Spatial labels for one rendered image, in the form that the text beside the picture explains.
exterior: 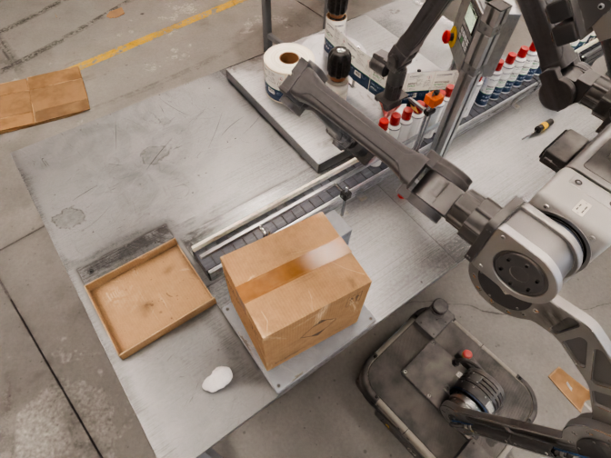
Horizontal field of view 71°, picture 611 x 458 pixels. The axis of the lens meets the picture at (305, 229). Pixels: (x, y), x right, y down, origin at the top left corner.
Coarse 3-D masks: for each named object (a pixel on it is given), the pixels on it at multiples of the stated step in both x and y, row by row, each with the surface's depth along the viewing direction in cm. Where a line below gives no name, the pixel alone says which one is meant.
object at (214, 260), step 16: (480, 112) 176; (336, 176) 154; (352, 176) 154; (368, 176) 154; (304, 192) 149; (336, 192) 150; (304, 208) 145; (272, 224) 141; (224, 240) 137; (240, 240) 138; (256, 240) 138; (208, 256) 134; (208, 272) 133
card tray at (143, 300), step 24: (144, 264) 136; (168, 264) 137; (96, 288) 131; (120, 288) 132; (144, 288) 132; (168, 288) 132; (192, 288) 133; (96, 312) 124; (120, 312) 128; (144, 312) 128; (168, 312) 128; (192, 312) 125; (120, 336) 123; (144, 336) 124
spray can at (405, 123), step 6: (408, 108) 145; (402, 114) 146; (408, 114) 144; (402, 120) 147; (408, 120) 147; (402, 126) 148; (408, 126) 148; (402, 132) 150; (408, 132) 151; (402, 138) 152
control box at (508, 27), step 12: (468, 0) 116; (480, 0) 111; (504, 0) 111; (480, 12) 109; (516, 12) 108; (456, 24) 124; (504, 24) 110; (516, 24) 110; (456, 36) 124; (468, 36) 116; (504, 36) 113; (456, 48) 124; (468, 48) 116; (504, 48) 116; (456, 60) 124; (492, 60) 119; (492, 72) 122
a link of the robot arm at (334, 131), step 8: (312, 64) 92; (320, 72) 93; (288, 104) 94; (304, 104) 98; (296, 112) 97; (312, 112) 105; (320, 120) 112; (328, 120) 110; (328, 128) 119; (336, 128) 117; (336, 136) 123; (344, 136) 124; (344, 144) 128
